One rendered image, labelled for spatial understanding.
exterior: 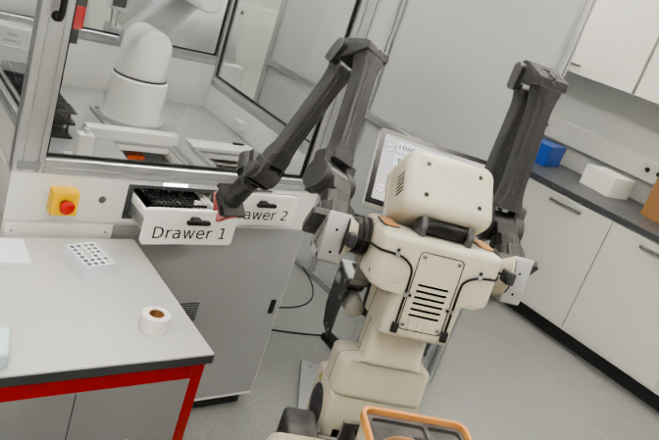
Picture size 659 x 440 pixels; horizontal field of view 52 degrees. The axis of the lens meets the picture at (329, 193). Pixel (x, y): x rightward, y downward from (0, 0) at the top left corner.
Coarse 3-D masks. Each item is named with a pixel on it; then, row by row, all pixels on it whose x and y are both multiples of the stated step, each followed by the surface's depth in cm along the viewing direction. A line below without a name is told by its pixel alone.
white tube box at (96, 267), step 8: (64, 248) 179; (72, 248) 178; (88, 248) 181; (96, 248) 183; (64, 256) 179; (72, 256) 176; (80, 256) 176; (96, 256) 179; (104, 256) 179; (72, 264) 176; (80, 264) 173; (88, 264) 174; (96, 264) 175; (104, 264) 176; (112, 264) 177; (80, 272) 174; (88, 272) 173; (96, 272) 174; (104, 272) 176; (112, 272) 178
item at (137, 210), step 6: (198, 192) 217; (132, 198) 198; (138, 198) 198; (204, 198) 214; (132, 204) 198; (138, 204) 195; (210, 204) 211; (132, 210) 197; (138, 210) 195; (144, 210) 191; (132, 216) 197; (138, 216) 194; (138, 222) 193
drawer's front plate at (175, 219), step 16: (160, 208) 187; (176, 208) 191; (144, 224) 186; (160, 224) 189; (176, 224) 192; (224, 224) 201; (144, 240) 188; (160, 240) 191; (176, 240) 194; (192, 240) 197; (208, 240) 200; (224, 240) 204
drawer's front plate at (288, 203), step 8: (248, 200) 221; (256, 200) 222; (264, 200) 224; (272, 200) 226; (280, 200) 228; (288, 200) 230; (296, 200) 232; (248, 208) 222; (256, 208) 224; (264, 208) 226; (280, 208) 230; (288, 208) 232; (248, 216) 223; (256, 216) 225; (280, 216) 231; (288, 216) 233; (264, 224) 229; (272, 224) 231; (280, 224) 233; (288, 224) 235
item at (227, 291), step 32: (0, 224) 182; (32, 224) 185; (64, 224) 190; (96, 224) 196; (128, 224) 202; (160, 256) 213; (192, 256) 220; (224, 256) 227; (256, 256) 236; (288, 256) 244; (192, 288) 226; (224, 288) 234; (256, 288) 242; (192, 320) 232; (224, 320) 240; (256, 320) 250; (224, 352) 247; (256, 352) 257; (224, 384) 255
